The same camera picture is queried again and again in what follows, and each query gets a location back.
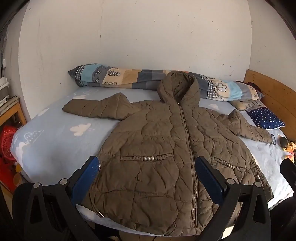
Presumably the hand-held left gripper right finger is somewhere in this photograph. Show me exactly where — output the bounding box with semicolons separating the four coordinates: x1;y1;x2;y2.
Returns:
195;156;272;241

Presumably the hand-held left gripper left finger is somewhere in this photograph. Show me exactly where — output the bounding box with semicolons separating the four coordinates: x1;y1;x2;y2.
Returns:
23;156;101;241

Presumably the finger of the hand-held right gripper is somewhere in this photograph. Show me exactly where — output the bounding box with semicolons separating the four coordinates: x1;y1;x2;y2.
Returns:
280;159;296;186

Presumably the brown quilted hooded jacket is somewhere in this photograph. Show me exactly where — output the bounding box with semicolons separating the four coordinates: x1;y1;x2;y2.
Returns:
62;71;274;237

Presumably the yellow floral cloth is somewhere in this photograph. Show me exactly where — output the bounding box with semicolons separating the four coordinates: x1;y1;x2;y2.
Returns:
283;141;296;161

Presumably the light blue cloud-print bed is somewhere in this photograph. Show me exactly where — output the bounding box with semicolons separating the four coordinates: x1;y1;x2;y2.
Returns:
11;87;294;238

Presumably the navy star-print pillow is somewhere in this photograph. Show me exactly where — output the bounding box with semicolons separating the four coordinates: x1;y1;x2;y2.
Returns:
248;107;285;129

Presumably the grey printed pillow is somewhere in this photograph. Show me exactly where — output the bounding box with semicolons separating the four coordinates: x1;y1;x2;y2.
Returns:
245;98;266;114

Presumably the wooden headboard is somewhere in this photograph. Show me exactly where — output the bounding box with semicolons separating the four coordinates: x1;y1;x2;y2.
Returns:
244;69;296;142

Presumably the beige pillow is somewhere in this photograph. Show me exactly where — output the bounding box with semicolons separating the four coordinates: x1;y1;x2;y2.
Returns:
231;99;253;111

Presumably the red plastic stool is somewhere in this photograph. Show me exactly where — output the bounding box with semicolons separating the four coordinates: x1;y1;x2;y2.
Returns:
0;158;17;192

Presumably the red plastic basket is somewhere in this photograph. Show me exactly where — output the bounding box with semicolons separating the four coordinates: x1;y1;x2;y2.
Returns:
0;125;18;161

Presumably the dark red cloth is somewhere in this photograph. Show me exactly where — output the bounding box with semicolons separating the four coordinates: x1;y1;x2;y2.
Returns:
243;81;262;93

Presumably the wooden side table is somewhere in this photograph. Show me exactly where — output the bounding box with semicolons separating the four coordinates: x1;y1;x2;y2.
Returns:
0;95;27;127

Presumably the patchwork tree-print rolled blanket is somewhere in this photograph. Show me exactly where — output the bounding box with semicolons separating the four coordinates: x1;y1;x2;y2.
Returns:
68;64;265;102

